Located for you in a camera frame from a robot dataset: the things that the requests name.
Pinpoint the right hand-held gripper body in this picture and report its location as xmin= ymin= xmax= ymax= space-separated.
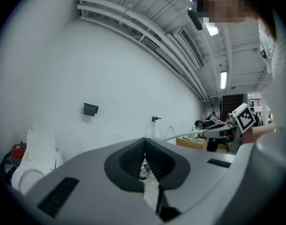
xmin=226 ymin=103 xmax=257 ymax=135

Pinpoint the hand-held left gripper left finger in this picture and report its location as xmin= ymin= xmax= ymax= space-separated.
xmin=25 ymin=137 xmax=161 ymax=225

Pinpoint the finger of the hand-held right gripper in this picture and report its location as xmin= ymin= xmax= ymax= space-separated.
xmin=203 ymin=122 xmax=237 ymax=139

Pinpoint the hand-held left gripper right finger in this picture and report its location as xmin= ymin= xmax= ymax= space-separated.
xmin=145 ymin=138 xmax=236 ymax=222

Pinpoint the green white toilet brush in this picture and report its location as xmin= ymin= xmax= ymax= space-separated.
xmin=162 ymin=129 xmax=205 ymax=142

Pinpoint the person's right forearm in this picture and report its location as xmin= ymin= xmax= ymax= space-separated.
xmin=241 ymin=122 xmax=277 ymax=146

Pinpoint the white toilet with round button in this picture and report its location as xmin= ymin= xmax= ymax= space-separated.
xmin=11 ymin=120 xmax=64 ymax=196

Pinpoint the brown staircase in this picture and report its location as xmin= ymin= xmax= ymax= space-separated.
xmin=221 ymin=94 xmax=244 ymax=122

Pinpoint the brown cardboard box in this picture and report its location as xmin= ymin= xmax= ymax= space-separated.
xmin=176 ymin=136 xmax=208 ymax=151

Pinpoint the long ceiling lamp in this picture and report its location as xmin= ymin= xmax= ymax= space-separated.
xmin=220 ymin=70 xmax=228 ymax=90

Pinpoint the white dotted shirt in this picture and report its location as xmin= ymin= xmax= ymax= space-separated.
xmin=258 ymin=8 xmax=286 ymax=135

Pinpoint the red plastic box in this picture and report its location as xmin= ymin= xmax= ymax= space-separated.
xmin=11 ymin=141 xmax=28 ymax=159

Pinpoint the square ceiling lamp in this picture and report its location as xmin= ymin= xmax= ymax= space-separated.
xmin=203 ymin=17 xmax=220 ymax=36

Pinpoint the person's head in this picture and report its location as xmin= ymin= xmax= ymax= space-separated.
xmin=196 ymin=0 xmax=252 ymax=28

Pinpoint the white ceiling pipe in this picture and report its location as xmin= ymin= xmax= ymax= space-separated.
xmin=76 ymin=4 xmax=208 ymax=102
xmin=75 ymin=0 xmax=209 ymax=100

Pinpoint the black wall paper holder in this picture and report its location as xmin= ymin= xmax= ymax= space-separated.
xmin=83 ymin=102 xmax=99 ymax=117

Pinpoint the black wire basket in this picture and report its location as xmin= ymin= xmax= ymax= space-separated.
xmin=0 ymin=150 xmax=23 ymax=189

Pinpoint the black head-mounted camera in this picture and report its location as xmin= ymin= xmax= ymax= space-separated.
xmin=186 ymin=0 xmax=205 ymax=31

